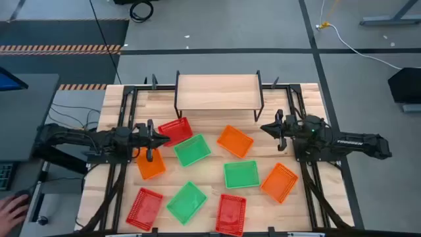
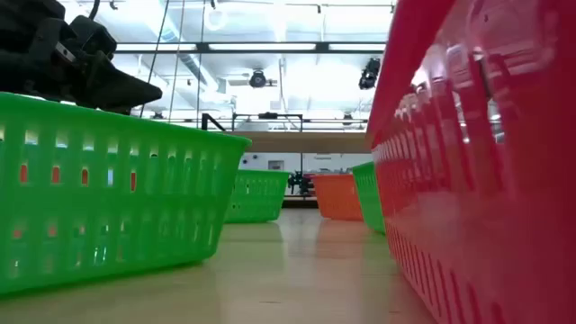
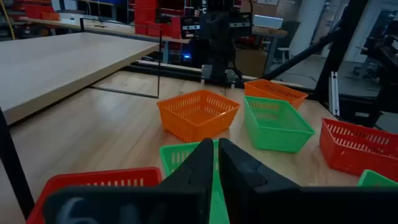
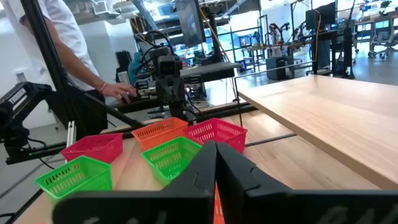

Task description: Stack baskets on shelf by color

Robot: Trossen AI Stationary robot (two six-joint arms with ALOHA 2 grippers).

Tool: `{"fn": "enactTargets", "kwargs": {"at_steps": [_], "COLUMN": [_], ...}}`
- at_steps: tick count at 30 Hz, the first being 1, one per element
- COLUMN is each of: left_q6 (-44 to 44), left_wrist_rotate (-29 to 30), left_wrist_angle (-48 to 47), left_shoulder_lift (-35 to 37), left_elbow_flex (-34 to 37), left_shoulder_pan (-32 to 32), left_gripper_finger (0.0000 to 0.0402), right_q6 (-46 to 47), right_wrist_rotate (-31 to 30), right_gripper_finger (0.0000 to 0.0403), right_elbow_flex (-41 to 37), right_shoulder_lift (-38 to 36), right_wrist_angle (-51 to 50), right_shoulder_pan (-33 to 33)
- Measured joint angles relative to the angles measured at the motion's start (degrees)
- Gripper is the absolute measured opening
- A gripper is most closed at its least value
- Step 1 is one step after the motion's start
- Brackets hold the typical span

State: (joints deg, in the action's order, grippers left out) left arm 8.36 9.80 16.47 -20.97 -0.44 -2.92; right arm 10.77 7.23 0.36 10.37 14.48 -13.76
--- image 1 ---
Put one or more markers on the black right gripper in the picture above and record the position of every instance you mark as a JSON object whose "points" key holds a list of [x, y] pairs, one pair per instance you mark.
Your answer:
{"points": [[289, 128]]}

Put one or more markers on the green plastic basket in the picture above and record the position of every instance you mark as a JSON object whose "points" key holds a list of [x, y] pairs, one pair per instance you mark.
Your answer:
{"points": [[186, 203], [241, 174], [192, 150]]}

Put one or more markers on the black caster wheel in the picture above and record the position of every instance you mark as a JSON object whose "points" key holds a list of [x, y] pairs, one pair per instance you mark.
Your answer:
{"points": [[42, 220]]}

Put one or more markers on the computer keyboard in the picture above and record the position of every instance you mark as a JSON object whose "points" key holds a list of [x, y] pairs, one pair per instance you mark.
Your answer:
{"points": [[5, 176]]}

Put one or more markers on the person's hand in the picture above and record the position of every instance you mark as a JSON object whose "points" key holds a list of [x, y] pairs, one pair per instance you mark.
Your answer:
{"points": [[11, 214]]}

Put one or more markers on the grey metal table leg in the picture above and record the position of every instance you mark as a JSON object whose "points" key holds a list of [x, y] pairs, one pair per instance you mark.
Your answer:
{"points": [[388, 21]]}

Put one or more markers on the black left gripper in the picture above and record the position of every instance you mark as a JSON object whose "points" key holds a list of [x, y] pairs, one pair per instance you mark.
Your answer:
{"points": [[150, 154]]}

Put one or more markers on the white plastic strip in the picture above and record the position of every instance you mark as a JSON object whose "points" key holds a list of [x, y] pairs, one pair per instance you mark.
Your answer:
{"points": [[123, 235], [306, 234]]}

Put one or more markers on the black hazard-striped floor mat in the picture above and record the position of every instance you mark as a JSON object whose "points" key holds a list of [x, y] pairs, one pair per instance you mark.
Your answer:
{"points": [[65, 33]]}

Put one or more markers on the wooden shelf with black legs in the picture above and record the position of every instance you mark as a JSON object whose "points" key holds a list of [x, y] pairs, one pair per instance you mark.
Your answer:
{"points": [[217, 92]]}

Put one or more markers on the black metal table frame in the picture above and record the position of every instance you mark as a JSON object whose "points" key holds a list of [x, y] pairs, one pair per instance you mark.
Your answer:
{"points": [[164, 88]]}

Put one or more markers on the orange plastic basket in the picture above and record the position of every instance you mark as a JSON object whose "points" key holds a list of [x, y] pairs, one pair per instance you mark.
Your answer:
{"points": [[279, 182], [235, 141], [158, 167]]}

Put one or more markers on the grey stand foot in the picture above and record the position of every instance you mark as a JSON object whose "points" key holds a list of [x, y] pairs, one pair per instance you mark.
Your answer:
{"points": [[411, 108]]}

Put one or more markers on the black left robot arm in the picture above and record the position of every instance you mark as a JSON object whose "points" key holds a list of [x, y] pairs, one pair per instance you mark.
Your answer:
{"points": [[65, 138]]}

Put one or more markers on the red plastic basket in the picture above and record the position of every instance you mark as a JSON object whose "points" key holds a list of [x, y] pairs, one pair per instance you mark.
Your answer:
{"points": [[144, 209], [231, 215], [177, 129]]}

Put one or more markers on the computer monitor with blue screen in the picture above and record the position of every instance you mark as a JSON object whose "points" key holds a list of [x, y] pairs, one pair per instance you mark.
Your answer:
{"points": [[8, 82]]}

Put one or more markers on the black box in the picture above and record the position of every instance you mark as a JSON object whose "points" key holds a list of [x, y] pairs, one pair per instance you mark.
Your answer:
{"points": [[406, 85]]}

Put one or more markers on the grey desk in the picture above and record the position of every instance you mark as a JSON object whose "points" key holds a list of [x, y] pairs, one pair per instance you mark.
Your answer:
{"points": [[26, 115]]}

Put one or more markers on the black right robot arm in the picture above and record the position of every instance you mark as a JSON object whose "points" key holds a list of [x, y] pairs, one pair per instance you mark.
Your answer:
{"points": [[361, 145]]}

